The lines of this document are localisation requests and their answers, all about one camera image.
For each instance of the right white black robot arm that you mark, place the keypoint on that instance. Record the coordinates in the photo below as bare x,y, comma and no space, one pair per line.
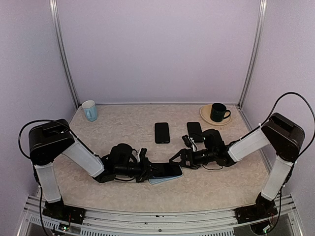
279,134

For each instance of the right aluminium frame post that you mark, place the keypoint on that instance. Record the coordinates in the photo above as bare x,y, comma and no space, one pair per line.
254,53

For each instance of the light blue mug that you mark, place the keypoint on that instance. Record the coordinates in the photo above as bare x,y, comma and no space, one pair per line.
90,110

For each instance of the blue edged smartphone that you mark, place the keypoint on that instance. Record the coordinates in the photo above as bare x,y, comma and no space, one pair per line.
168,170

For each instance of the front aluminium rail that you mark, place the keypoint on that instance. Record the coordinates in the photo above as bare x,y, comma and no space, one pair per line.
148,214

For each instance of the left aluminium frame post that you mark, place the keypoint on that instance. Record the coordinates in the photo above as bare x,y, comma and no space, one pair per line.
59,37

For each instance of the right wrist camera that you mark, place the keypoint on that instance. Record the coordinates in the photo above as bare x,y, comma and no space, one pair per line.
189,142

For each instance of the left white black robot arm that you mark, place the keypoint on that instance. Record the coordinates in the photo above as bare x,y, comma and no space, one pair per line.
52,138

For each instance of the aluminium frame post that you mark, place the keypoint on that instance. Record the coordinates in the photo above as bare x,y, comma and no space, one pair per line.
254,53
59,37

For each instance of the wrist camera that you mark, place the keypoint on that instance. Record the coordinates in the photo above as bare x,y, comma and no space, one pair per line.
141,155
189,142

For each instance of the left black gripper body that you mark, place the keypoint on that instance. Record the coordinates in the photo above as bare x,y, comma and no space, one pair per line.
143,170

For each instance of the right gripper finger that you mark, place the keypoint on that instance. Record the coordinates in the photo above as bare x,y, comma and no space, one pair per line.
179,157
193,167

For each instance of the black mug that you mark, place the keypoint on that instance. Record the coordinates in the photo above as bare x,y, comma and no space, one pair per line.
219,112

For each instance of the beige plate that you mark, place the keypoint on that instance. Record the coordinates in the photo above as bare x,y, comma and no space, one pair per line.
205,115

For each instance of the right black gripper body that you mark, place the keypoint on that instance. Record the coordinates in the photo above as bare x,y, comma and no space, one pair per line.
194,160

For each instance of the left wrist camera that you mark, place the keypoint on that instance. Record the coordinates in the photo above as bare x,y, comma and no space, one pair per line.
141,155

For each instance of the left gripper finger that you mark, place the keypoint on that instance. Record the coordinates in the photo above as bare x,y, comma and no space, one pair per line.
155,168
144,177

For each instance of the light blue phone case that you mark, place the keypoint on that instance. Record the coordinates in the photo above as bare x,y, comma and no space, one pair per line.
160,180

